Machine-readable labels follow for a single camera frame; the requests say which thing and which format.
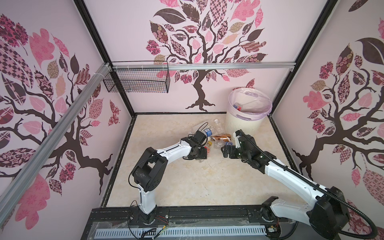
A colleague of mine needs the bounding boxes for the black corrugated cable conduit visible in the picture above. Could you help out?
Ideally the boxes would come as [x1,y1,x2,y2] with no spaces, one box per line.
[238,129,379,240]

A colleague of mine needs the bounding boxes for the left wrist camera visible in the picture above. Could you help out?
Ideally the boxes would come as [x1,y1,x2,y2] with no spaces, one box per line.
[192,131,207,146]

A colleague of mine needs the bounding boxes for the clear bottle with white cap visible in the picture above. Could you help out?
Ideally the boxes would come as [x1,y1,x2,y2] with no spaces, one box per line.
[214,119,225,135]

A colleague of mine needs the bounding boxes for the aluminium rail on back wall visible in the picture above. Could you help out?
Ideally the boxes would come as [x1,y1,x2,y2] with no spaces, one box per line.
[113,62,296,71]

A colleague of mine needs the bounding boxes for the white slotted cable duct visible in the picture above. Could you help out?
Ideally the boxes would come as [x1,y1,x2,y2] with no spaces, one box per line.
[93,226,267,240]

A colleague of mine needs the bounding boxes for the black corner frame post right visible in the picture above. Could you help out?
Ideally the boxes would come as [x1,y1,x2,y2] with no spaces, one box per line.
[272,0,339,112]

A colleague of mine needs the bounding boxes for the aluminium rail on left wall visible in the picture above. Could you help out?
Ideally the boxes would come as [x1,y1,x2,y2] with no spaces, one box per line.
[1,63,111,224]

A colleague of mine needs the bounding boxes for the black corner frame post left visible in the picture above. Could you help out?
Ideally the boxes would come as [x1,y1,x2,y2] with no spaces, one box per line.
[74,0,136,117]

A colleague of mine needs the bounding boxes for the black corner frame post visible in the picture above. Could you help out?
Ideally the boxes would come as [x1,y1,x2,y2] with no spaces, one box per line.
[74,0,136,117]
[272,0,339,112]

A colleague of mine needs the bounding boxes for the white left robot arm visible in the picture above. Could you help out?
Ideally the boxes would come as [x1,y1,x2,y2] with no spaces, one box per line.
[131,136,208,225]

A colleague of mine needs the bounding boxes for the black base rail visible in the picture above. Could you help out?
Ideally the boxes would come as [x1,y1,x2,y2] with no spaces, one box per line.
[80,203,341,240]

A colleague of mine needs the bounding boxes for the clear bottle with blue cap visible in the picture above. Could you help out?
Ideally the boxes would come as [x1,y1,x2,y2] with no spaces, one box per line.
[202,126,215,137]

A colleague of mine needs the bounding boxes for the white bin with purple liner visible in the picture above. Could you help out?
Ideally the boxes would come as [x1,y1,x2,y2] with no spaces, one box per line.
[225,88,272,136]

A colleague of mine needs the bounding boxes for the aluminium rail on wall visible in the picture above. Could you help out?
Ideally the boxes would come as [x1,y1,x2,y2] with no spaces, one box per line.
[113,62,296,71]
[1,63,111,224]

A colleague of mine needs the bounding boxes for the crushed orange coffee bottle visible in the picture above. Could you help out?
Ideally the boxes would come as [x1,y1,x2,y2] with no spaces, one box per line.
[210,134,232,142]

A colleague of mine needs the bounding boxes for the red label cola bottle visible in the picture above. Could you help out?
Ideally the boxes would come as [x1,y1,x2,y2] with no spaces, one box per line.
[207,141,226,149]

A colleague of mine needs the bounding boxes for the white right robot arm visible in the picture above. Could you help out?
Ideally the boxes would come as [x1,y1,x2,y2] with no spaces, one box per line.
[221,130,350,240]

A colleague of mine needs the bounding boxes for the black wire mesh basket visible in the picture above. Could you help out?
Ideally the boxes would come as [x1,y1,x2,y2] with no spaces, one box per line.
[103,60,171,93]

